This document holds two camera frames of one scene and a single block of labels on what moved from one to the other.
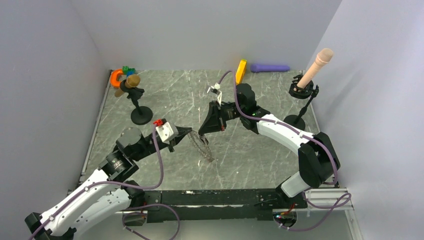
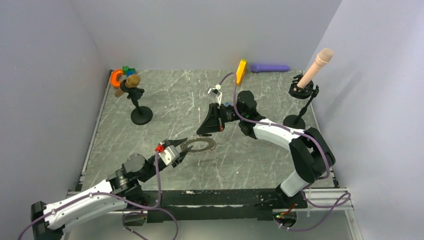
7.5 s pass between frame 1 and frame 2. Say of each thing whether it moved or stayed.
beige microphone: stayed
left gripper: moved
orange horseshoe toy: stayed
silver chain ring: moved
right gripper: stayed
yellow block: stayed
